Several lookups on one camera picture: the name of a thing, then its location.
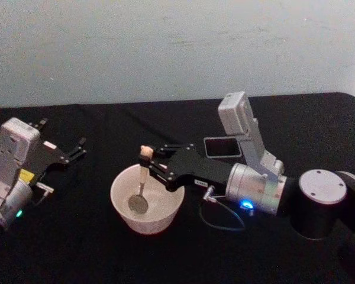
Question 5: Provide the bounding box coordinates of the white round bowl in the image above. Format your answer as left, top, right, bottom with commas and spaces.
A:
110, 163, 186, 235

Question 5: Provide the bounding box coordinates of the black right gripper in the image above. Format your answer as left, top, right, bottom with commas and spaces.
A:
138, 144, 234, 192

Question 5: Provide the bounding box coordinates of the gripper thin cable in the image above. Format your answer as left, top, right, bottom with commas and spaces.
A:
32, 182, 54, 206
199, 185, 246, 232

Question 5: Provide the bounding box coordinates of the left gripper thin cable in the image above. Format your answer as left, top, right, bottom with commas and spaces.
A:
32, 182, 54, 206

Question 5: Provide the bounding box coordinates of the wooden-handled metal spoon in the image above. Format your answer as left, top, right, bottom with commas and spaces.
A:
127, 145, 153, 216

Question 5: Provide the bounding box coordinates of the pale plain wall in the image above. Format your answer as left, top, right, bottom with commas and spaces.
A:
0, 0, 355, 109

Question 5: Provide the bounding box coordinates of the right gripper thin cable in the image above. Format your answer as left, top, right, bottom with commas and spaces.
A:
199, 185, 246, 232

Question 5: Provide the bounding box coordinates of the black table cloth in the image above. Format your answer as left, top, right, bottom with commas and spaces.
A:
0, 92, 355, 284

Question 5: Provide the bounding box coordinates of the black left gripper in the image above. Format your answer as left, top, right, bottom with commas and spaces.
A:
23, 117, 88, 186

